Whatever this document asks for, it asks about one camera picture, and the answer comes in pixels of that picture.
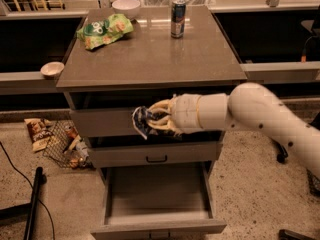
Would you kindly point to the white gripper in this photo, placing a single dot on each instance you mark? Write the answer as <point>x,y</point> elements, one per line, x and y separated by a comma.
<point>185,113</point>

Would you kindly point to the blue chip bag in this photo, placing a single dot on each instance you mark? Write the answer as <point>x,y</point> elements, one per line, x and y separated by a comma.
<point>139,120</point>

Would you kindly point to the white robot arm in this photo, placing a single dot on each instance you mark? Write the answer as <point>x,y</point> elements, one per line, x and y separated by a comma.
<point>250,106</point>

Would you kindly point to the middle grey drawer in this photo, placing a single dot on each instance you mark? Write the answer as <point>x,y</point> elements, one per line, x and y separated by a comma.
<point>155,154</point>

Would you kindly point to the grey drawer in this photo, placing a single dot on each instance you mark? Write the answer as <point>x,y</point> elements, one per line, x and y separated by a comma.
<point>155,154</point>
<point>117,121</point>
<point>155,202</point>

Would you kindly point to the grey drawer cabinet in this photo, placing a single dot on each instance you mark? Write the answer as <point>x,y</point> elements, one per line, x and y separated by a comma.
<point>148,65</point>

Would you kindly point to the top grey drawer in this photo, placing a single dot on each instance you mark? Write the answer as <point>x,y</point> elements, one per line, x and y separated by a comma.
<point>117,121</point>

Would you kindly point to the bottom grey drawer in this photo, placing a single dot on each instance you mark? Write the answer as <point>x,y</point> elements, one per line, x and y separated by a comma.
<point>155,202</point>

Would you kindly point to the green chip bag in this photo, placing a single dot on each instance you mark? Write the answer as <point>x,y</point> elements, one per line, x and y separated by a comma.
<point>104,32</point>

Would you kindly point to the white bowl on counter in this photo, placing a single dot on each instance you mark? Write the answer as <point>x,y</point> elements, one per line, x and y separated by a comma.
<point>130,8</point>

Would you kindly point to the brown snack bag on floor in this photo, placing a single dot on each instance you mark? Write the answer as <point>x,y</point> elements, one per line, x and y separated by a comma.
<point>39,132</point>

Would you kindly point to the dark energy drink can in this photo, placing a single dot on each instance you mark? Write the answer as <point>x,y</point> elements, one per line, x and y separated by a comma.
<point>178,10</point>

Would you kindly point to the black stand leg right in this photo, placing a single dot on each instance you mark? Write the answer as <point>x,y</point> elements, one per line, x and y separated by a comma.
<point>282,154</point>

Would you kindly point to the black stand leg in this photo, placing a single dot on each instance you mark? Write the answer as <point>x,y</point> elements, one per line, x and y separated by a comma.
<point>26,212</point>
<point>282,154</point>

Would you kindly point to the black stand leg left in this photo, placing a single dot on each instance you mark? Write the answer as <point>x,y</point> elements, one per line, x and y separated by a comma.
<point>26,212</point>

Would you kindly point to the black object bottom right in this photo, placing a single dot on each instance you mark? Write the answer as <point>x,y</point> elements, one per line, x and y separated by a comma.
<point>285,234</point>

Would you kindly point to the wire mesh basket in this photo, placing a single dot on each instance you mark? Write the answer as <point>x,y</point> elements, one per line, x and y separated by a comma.
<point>66,147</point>

